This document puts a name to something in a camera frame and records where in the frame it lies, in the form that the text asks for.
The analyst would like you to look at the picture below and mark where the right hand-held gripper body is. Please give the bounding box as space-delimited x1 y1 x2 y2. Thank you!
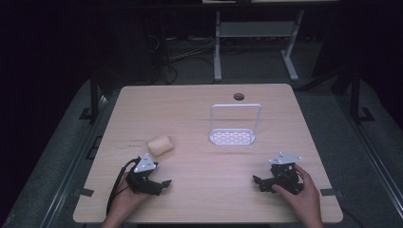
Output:
267 151 304 195

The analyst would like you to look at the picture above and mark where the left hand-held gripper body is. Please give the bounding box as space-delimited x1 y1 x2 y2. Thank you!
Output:
125 152 162 196

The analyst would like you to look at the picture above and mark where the person's left hand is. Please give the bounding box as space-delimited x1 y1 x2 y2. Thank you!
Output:
106 172 152 224

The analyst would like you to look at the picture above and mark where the person's right hand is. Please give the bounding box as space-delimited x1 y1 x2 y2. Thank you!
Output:
271 163 323 226

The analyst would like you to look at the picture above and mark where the beige bread roll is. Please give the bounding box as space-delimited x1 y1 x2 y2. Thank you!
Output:
145 134 176 159

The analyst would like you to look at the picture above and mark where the grey tape strip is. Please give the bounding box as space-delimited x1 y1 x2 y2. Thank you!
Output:
73 187 95 198
319 187 344 198

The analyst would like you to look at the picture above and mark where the white metal stand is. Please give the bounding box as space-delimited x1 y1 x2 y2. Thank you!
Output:
213 9 306 83

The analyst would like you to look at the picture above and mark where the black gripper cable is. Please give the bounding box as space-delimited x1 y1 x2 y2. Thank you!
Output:
106 157 141 217

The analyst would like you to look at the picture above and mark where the white wire basket with handle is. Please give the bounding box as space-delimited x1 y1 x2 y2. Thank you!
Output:
207 103 262 146

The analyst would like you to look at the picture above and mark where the black metal stand post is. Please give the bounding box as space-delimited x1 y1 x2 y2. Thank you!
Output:
79 67 102 124
348 67 376 125

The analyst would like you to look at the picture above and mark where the bundle of floor cables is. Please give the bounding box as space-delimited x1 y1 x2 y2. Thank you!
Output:
146 33 217 86

